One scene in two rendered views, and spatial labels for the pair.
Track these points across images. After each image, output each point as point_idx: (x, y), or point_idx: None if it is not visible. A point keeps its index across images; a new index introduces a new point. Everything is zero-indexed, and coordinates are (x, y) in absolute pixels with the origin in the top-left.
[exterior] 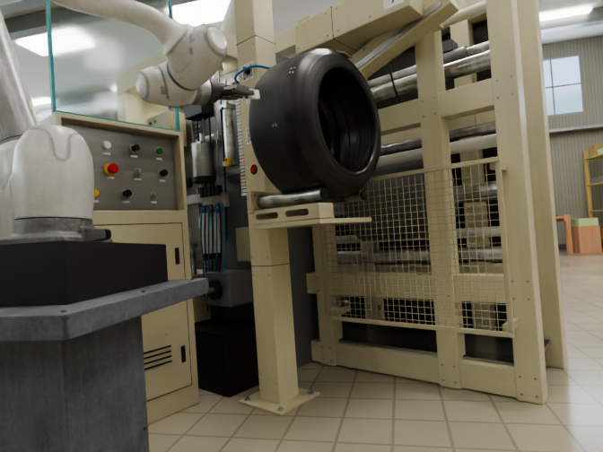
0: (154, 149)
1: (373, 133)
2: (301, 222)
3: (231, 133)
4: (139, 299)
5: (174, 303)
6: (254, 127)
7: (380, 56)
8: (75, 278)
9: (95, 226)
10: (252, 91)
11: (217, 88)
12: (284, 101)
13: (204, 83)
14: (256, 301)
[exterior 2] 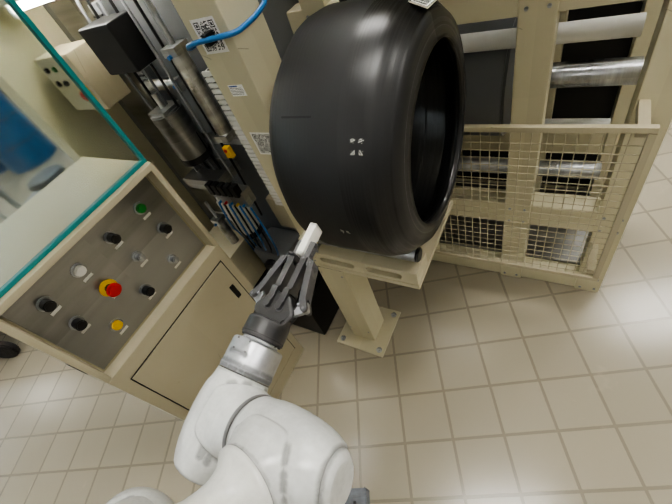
0: (133, 210)
1: (458, 97)
2: (390, 281)
3: (207, 93)
4: None
5: None
6: (304, 221)
7: None
8: None
9: (150, 356)
10: (314, 247)
11: (284, 336)
12: (358, 211)
13: (270, 368)
14: (331, 288)
